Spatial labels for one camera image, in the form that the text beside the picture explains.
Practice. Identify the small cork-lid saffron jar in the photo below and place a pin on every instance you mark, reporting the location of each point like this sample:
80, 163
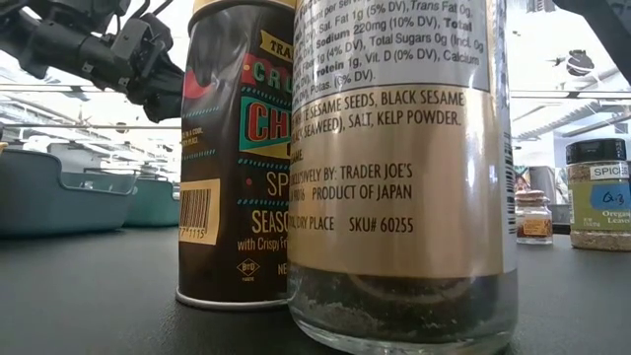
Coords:
534, 222

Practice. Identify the yellow-lid chili crunch can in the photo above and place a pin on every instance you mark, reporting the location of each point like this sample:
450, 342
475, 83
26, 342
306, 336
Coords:
222, 197

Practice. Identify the blue plastic bin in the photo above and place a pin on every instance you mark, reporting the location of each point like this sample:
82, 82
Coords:
39, 207

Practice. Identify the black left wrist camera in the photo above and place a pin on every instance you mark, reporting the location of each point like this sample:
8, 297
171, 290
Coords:
129, 42

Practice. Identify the dark ceiling fixture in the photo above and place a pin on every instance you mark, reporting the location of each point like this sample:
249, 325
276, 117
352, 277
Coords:
579, 64

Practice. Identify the gold-label furikake glass jar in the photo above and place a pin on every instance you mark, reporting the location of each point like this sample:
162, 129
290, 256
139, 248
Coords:
394, 197

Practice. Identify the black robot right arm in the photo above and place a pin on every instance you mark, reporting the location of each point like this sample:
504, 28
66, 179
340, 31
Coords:
611, 24

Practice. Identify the colourful patterned cloth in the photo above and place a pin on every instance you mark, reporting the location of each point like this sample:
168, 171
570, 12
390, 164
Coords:
521, 180

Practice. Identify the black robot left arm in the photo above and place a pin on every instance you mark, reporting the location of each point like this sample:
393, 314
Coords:
49, 44

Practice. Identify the teal plastic bin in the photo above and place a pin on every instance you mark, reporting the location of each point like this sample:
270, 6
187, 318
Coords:
153, 207

